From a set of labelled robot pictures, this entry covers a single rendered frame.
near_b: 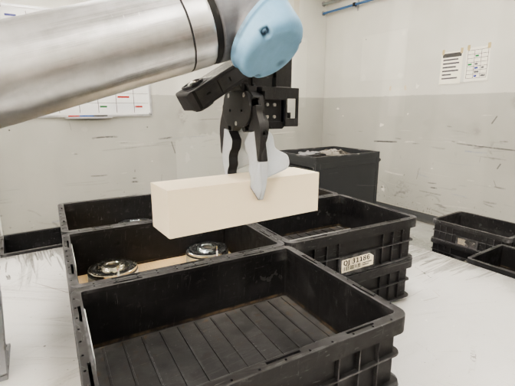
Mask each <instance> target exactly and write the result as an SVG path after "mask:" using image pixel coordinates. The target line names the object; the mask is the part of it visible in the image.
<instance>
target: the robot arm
mask: <svg viewBox="0 0 515 386"><path fill-rule="evenodd" d="M302 38H303V25H302V23H301V20H300V18H299V17H298V15H297V13H296V12H295V11H294V9H293V8H292V6H291V5H290V3H289V1H288V0H92V1H88V2H81V3H77V4H72V5H66V6H62V7H58V8H51V9H47V10H43V11H36V12H32V13H27V14H23V15H17V16H13V17H9V18H2V19H0V129H2V128H5V127H7V126H12V125H15V124H18V123H23V122H25V121H28V120H31V119H35V118H38V117H41V116H46V115H48V114H51V113H56V112H59V111H62V110H66V109H69V108H71V107H75V106H79V105H82V104H85V103H89V102H92V101H95V100H99V99H103V98H105V97H110V96H112V95H115V94H118V93H123V92H126V91H128V90H133V89H136V88H139V87H143V86H146V85H149V84H152V83H156V82H159V81H162V80H167V79H169V78H172V77H177V76H180V75H183V74H187V73H190V72H193V71H196V70H200V69H203V68H206V67H210V66H213V65H214V64H220V63H223V62H224V63H223V64H222V65H220V66H218V67H216V68H215V69H214V70H212V71H210V72H209V73H207V74H206V75H204V76H203V77H200V78H198V79H195V80H192V81H190V82H189V83H187V84H186V85H185V86H184V87H182V89H181V90H180V91H179V92H177V93H176V94H175V95H176V97H177V99H178V101H179V102H180V104H181V106H182V108H183V109H184V111H194V112H195V111H196V112H200V111H203V110H204V109H206V108H208V107H210V106H211V105H212V104H213V103H214V101H216V100H217V99H218V98H220V97H222V96H223V95H225V97H224V102H223V106H222V115H221V122H220V143H221V153H222V161H223V166H224V170H225V174H226V175H227V174H234V173H237V169H239V168H242V167H245V166H246V165H249V168H248V171H249V173H250V177H251V183H250V188H251V190H252V191H253V192H254V194H255V196H256V197H257V199H258V200H263V199H264V193H265V190H266V186H267V178H268V177H270V176H272V175H275V174H277V173H278V172H282V171H283V170H285V169H286V168H287V167H288V166H289V158H288V156H287V154H285V153H283V152H281V151H279V150H277V149H276V148H275V146H274V138H273V136H272V134H271V133H270V132H269V129H283V128H284V127H285V126H298V108H299V88H291V77H292V57H293V56H294V55H295V54H296V52H297V50H298V48H299V46H300V43H301V40H302ZM225 61H226V62H225ZM287 99H295V118H290V113H288V112H287Z"/></svg>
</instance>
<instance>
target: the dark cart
mask: <svg viewBox="0 0 515 386"><path fill-rule="evenodd" d="M325 149H329V150H330V149H337V150H340V149H342V150H343V151H345V152H348V153H349V154H347V155H320V156H307V155H298V152H306V151H307V150H309V151H310V152H311V151H314V152H315V151H317V152H319V151H322V150H325ZM279 151H281V152H283V153H285V154H287V156H288V158H289V166H288V168H291V167H295V168H301V169H306V170H310V171H314V172H319V188H323V189H326V190H329V191H334V192H336V193H337V194H338V195H347V196H350V197H352V198H357V199H360V200H363V201H367V202H370V203H373V204H376V195H377V184H378V174H379V155H380V151H373V150H366V149H354V148H347V147H340V146H325V147H316V148H305V149H286V150H279Z"/></svg>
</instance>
